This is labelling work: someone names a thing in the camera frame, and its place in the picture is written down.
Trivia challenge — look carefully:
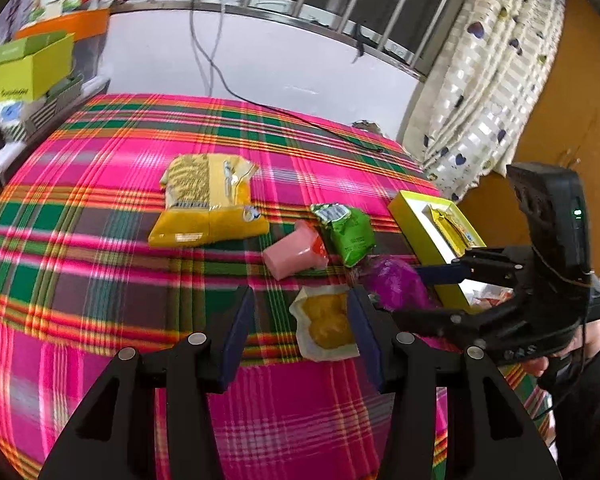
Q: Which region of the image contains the purple snack pouch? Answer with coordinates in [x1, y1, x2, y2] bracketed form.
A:
[358, 255, 432, 312]

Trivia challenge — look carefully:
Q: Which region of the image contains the white orange snack bag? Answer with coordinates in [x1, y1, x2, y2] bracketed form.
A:
[460, 281, 514, 312]

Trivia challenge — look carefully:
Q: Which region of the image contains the green snack pouch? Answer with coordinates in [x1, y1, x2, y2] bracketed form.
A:
[310, 203, 376, 268]

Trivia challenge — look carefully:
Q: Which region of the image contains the person's right hand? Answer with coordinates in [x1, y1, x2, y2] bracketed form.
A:
[521, 356, 550, 377]

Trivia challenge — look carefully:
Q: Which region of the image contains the wooden wardrobe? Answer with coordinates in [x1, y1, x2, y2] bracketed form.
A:
[456, 0, 600, 281]

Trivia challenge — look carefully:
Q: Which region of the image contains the yellow chip bag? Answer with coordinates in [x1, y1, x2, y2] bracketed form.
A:
[148, 154, 270, 248]

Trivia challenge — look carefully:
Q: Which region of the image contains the pink jelly cup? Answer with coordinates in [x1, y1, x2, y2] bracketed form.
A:
[262, 220, 329, 281]

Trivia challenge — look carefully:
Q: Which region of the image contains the orange box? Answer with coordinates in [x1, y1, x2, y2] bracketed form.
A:
[15, 9, 110, 41]

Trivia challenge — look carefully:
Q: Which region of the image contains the gold snack bar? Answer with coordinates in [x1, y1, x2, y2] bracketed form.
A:
[428, 204, 484, 257]

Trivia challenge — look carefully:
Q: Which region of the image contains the yellow fruit jelly cup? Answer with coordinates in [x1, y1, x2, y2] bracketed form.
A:
[289, 285, 360, 362]

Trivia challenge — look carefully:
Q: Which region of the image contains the pink plaid tablecloth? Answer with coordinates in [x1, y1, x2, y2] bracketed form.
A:
[0, 91, 552, 480]

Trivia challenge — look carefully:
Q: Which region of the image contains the yellow-green shallow box tray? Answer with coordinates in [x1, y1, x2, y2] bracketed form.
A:
[388, 191, 486, 311]

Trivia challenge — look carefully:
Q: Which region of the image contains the black hook on sill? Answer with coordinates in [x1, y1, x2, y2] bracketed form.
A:
[352, 23, 376, 62]

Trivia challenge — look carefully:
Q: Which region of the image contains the yellow-green storage box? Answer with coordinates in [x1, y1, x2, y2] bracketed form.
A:
[0, 35, 74, 102]

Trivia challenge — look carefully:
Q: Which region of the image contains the black cable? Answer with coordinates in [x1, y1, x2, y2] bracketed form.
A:
[188, 0, 387, 155]

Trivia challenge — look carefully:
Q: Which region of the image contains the heart patterned curtain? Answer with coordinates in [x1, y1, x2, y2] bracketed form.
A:
[403, 0, 566, 202]

